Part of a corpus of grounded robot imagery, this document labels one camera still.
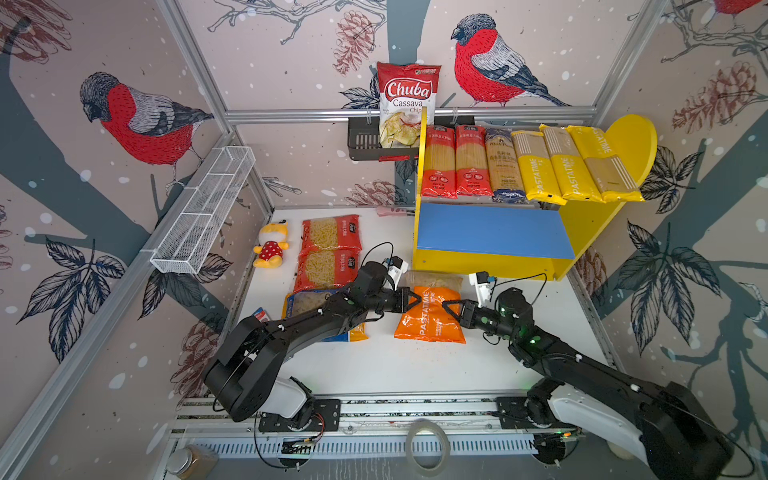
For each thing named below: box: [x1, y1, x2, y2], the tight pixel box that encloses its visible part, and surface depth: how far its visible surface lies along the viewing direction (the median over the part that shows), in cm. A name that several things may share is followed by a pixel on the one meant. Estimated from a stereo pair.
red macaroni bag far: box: [301, 214, 362, 249], surface depth 111 cm
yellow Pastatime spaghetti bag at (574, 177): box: [539, 124, 606, 203], surface depth 71 cm
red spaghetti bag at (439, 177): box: [422, 125, 458, 200], surface depth 72 cm
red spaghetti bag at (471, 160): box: [454, 124, 494, 196], surface depth 73 cm
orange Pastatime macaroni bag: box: [394, 287, 467, 344], surface depth 79 cm
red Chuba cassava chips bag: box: [377, 62, 442, 148], surface depth 85 cm
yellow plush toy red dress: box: [253, 220, 289, 269], surface depth 106 cm
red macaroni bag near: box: [295, 245, 362, 293], surface depth 102 cm
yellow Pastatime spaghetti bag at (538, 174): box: [511, 130, 567, 205], surface depth 72 cm
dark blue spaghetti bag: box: [485, 128, 526, 204], surface depth 72 cm
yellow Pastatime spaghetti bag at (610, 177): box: [566, 125, 646, 203], surface depth 72 cm
